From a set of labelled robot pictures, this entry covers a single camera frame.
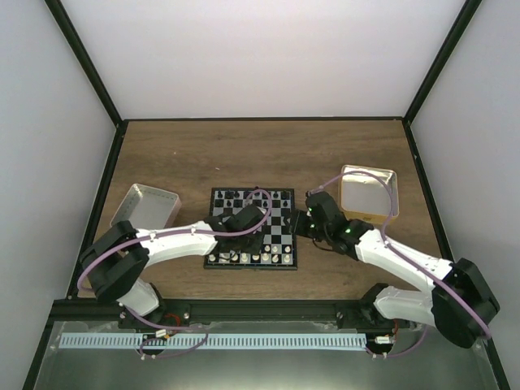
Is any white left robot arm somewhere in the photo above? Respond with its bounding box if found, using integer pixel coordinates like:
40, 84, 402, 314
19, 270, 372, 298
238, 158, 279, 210
77, 205, 271, 328

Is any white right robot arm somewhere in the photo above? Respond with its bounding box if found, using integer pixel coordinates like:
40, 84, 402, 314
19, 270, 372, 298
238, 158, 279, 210
289, 192, 500, 349

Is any row of black chess pieces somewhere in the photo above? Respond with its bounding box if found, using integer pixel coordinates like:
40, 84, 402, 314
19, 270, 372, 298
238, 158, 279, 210
210, 187, 294, 209

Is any black white chess board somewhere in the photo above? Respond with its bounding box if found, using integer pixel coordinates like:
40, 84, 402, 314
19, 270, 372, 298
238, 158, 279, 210
204, 195, 297, 271

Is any gold metal tin box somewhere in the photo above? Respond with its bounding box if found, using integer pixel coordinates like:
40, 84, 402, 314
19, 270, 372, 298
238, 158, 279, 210
338, 165, 400, 224

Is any pink metal tin box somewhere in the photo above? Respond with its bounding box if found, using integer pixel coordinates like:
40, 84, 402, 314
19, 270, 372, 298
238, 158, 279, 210
110, 184, 182, 229

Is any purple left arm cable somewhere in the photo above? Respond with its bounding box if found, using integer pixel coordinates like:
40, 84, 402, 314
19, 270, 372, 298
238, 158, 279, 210
76, 188, 272, 326

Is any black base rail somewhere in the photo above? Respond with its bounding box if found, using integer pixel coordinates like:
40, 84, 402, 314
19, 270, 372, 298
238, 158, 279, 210
52, 298, 480, 330

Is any light blue cable duct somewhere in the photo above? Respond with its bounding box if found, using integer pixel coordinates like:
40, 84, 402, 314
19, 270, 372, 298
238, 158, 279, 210
58, 332, 366, 351

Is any black enclosure frame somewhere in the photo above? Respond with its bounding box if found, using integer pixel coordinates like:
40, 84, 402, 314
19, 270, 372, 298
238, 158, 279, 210
22, 0, 511, 390

